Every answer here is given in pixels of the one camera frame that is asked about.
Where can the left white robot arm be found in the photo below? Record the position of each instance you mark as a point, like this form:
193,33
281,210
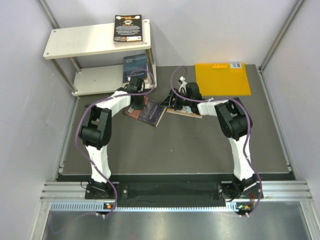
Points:
96,131

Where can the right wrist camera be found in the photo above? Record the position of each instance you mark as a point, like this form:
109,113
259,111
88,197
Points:
182,85

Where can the black treehouse paperback book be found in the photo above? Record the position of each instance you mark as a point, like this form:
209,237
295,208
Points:
128,30

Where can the dark sunset cover book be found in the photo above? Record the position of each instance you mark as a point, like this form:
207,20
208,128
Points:
151,114

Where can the blue hardcover book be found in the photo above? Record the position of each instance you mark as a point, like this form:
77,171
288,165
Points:
131,63

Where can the grey slotted cable duct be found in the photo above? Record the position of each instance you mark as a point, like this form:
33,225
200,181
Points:
101,207

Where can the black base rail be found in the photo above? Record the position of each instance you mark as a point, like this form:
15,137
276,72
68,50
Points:
173,190

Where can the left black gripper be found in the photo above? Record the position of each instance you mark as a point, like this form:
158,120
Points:
140,106

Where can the orange illustrated children's book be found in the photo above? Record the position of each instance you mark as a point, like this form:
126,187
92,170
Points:
185,111

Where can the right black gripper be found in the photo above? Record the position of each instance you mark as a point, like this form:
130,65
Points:
168,101

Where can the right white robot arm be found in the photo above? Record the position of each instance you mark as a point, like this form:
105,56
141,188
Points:
235,123

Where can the white two-tier shelf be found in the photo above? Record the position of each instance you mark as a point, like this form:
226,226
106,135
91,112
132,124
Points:
90,40

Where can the yellow file folder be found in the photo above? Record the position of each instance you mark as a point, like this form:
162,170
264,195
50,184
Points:
222,79

